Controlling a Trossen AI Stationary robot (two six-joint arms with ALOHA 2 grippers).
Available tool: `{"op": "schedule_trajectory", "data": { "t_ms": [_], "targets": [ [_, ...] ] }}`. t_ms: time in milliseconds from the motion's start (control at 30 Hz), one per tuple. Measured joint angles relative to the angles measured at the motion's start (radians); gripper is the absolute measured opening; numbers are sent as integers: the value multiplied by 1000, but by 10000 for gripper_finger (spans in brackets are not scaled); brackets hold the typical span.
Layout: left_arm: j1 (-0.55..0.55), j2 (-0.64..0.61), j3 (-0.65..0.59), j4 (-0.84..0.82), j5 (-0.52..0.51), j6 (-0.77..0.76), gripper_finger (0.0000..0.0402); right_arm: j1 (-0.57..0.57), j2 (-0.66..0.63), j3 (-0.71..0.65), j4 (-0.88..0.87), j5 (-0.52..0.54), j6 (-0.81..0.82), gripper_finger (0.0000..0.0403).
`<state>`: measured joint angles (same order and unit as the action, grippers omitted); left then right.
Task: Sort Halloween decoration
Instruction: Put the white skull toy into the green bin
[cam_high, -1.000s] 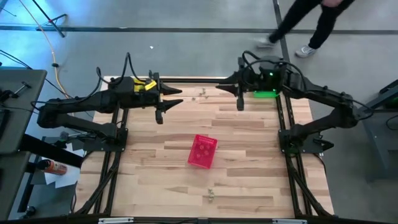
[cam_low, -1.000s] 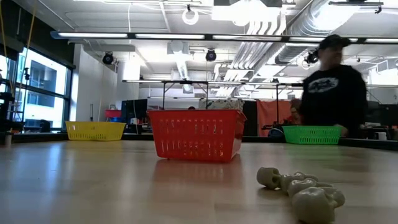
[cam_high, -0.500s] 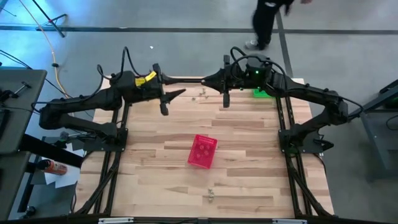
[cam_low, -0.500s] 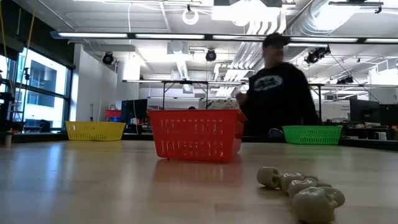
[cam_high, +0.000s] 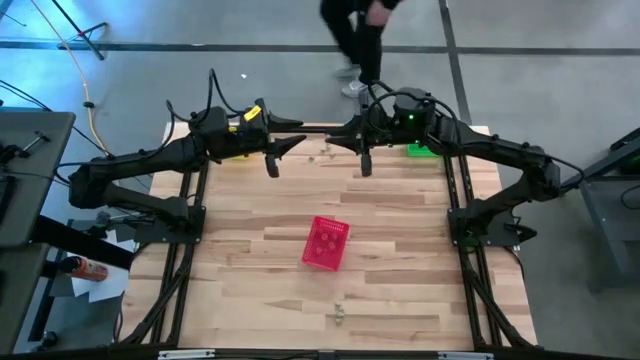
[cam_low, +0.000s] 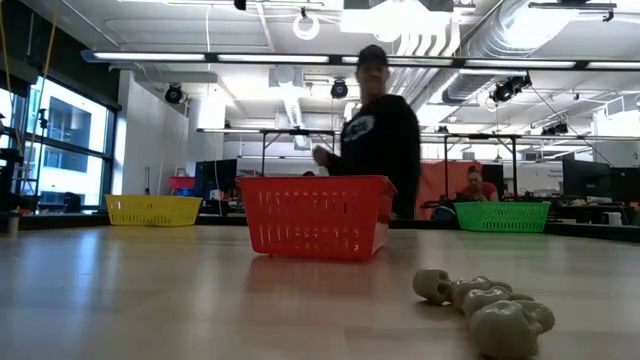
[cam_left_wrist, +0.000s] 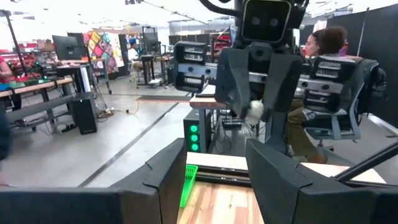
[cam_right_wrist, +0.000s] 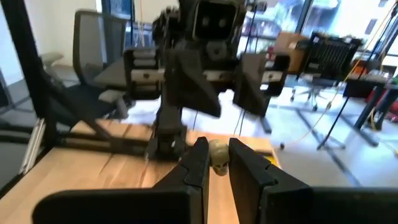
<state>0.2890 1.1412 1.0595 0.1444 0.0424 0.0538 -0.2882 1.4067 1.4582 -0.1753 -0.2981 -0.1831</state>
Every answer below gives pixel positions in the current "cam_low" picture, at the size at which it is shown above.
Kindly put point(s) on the yellow plastic basket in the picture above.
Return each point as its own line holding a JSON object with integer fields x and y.
{"x": 152, "y": 210}

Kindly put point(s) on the white cup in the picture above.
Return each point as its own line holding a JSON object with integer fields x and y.
{"x": 12, "y": 225}
{"x": 612, "y": 218}

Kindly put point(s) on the silver ventilation duct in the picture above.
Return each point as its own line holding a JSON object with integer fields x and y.
{"x": 475, "y": 85}

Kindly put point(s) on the red storage box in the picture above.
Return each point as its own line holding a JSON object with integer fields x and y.
{"x": 181, "y": 183}

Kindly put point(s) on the red plastic basket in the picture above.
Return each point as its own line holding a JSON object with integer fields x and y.
{"x": 315, "y": 220}

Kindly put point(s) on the black computer monitor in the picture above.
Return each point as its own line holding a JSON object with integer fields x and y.
{"x": 625, "y": 185}
{"x": 215, "y": 177}
{"x": 585, "y": 177}

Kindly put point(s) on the black spotlight cluster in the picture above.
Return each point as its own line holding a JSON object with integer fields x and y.
{"x": 507, "y": 89}

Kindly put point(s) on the black ceiling spotlight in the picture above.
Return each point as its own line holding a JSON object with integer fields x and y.
{"x": 339, "y": 89}
{"x": 173, "y": 94}

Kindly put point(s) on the overhead LED light bar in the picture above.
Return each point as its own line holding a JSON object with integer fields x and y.
{"x": 150, "y": 56}

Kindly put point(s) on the large glass window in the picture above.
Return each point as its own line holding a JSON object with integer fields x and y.
{"x": 75, "y": 125}

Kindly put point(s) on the person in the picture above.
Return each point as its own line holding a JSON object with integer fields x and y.
{"x": 479, "y": 191}
{"x": 385, "y": 145}

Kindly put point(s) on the green plastic basket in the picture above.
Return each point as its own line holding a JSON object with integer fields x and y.
{"x": 502, "y": 216}

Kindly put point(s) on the orange curtain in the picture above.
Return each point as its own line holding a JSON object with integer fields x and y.
{"x": 440, "y": 190}

